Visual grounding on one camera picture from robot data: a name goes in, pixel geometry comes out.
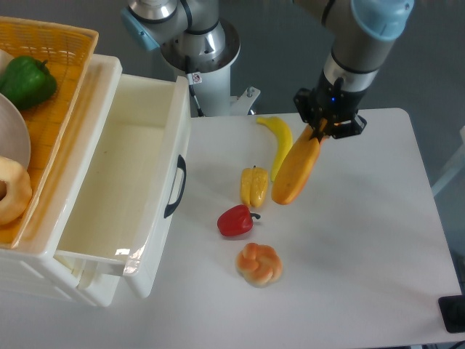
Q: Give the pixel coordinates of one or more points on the yellow plastic basket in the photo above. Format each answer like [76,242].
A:
[68,50]

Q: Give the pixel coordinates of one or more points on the black device at table edge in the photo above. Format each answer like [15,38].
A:
[452,312]

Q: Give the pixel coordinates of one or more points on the pale food in basket corner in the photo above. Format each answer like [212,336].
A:
[5,59]

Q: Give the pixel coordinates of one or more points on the red bell pepper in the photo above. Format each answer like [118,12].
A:
[236,221]

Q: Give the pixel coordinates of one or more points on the yellow banana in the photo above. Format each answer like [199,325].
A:
[284,138]

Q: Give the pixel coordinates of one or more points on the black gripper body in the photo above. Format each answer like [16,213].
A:
[330,102]

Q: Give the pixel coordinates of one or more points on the round knotted bread roll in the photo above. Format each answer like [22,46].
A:
[259,264]

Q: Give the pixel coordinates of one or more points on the green bell pepper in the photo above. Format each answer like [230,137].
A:
[27,82]

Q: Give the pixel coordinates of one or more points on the beige plate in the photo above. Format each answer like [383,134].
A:
[15,138]

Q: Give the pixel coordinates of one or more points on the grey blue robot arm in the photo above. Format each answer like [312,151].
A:
[364,31]

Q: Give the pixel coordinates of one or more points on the ring doughnut bread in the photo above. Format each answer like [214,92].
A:
[18,190]

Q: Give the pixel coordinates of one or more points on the long orange bread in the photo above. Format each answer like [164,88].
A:
[296,168]

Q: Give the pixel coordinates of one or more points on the yellow bell pepper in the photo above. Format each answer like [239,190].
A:
[253,186]

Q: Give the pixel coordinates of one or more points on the upper white drawer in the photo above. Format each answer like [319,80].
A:
[117,221]

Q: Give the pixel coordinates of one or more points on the black drawer handle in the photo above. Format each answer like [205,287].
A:
[177,188]

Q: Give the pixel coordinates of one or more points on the white drawer cabinet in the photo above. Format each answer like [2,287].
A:
[34,263]

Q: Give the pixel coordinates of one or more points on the white object at right edge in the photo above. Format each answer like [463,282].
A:
[451,168]

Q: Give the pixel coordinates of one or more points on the white bracket with bolt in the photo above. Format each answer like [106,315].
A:
[241,105]

